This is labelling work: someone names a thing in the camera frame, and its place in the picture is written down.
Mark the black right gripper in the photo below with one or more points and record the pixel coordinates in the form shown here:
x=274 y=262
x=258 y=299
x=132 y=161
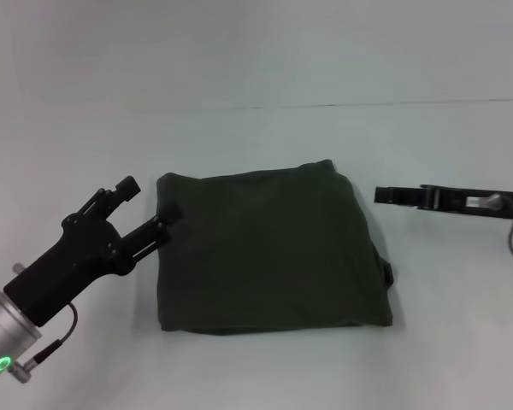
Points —
x=466 y=200

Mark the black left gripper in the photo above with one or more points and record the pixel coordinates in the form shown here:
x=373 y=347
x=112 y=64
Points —
x=68 y=265

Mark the dark green t-shirt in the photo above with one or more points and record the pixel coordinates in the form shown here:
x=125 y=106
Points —
x=269 y=252

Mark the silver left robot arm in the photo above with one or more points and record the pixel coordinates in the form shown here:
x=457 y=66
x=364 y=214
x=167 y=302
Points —
x=4 y=337

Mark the small silver round plug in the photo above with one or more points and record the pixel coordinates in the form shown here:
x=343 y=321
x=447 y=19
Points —
x=19 y=268

